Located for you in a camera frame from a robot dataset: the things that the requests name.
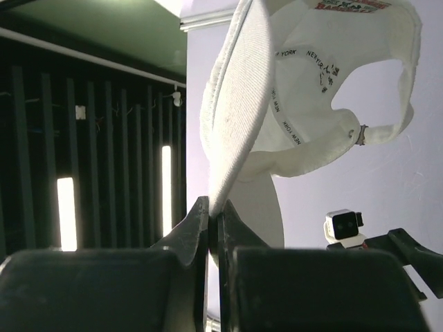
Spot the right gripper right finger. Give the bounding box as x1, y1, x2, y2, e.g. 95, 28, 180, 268
216, 203, 429, 331

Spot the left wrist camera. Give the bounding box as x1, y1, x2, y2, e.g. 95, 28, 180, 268
323, 209, 367, 250

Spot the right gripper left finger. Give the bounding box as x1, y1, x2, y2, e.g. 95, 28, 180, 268
1, 196, 208, 331

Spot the white cap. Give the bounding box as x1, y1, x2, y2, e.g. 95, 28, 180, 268
200, 1, 422, 248

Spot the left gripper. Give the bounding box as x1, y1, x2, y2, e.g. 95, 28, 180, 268
327, 228, 442, 299

